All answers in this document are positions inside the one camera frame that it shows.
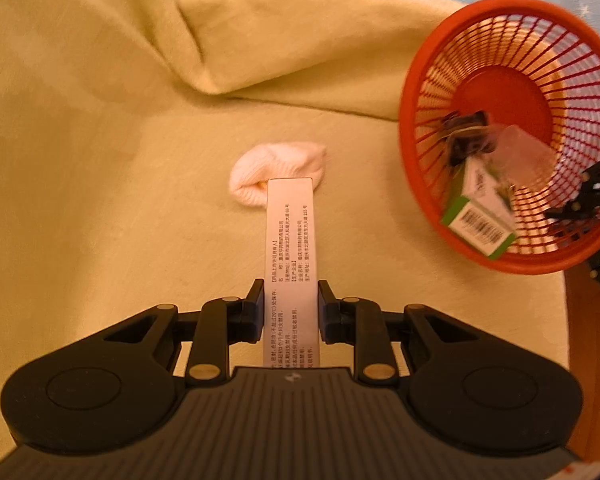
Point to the translucent plastic cup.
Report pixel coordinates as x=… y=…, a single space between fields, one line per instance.
x=522 y=155

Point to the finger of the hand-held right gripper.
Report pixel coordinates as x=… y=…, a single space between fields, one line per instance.
x=592 y=200

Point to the dark hair scrunchie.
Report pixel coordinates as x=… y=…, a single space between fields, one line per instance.
x=462 y=132

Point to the green and white box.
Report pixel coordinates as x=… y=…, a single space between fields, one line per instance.
x=472 y=220

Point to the long white carton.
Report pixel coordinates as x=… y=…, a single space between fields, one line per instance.
x=290 y=240

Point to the orange plastic basket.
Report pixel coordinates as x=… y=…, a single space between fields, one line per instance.
x=500 y=90

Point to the white knitted sock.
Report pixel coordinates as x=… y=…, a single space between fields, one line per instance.
x=260 y=170

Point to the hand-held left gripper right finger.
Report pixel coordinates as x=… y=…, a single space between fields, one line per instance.
x=325 y=310

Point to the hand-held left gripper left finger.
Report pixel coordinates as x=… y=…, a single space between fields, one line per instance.
x=256 y=310

